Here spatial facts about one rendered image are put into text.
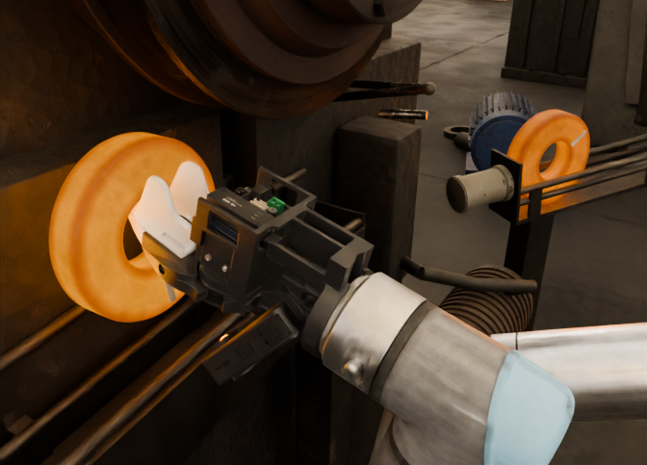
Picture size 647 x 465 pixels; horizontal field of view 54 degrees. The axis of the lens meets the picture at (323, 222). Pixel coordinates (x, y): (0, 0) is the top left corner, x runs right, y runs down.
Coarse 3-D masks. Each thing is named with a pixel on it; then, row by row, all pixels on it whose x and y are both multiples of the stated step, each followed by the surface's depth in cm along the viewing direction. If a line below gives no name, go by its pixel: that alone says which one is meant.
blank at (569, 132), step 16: (544, 112) 101; (560, 112) 101; (528, 128) 100; (544, 128) 99; (560, 128) 101; (576, 128) 102; (512, 144) 101; (528, 144) 99; (544, 144) 101; (560, 144) 105; (576, 144) 104; (528, 160) 100; (560, 160) 106; (576, 160) 105; (528, 176) 102; (544, 176) 106
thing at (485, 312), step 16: (480, 272) 106; (496, 272) 105; (512, 272) 106; (448, 304) 98; (464, 304) 96; (480, 304) 97; (496, 304) 97; (512, 304) 100; (528, 304) 104; (464, 320) 93; (480, 320) 94; (496, 320) 95; (512, 320) 98; (528, 320) 104
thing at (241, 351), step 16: (256, 320) 50; (272, 320) 45; (288, 320) 45; (224, 336) 51; (240, 336) 47; (256, 336) 46; (272, 336) 45; (288, 336) 45; (224, 352) 49; (240, 352) 48; (256, 352) 47; (208, 368) 51; (224, 368) 50; (240, 368) 49
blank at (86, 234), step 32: (96, 160) 48; (128, 160) 48; (160, 160) 51; (192, 160) 54; (64, 192) 47; (96, 192) 46; (128, 192) 49; (64, 224) 46; (96, 224) 47; (64, 256) 47; (96, 256) 48; (64, 288) 49; (96, 288) 48; (128, 288) 51; (160, 288) 54; (128, 320) 52
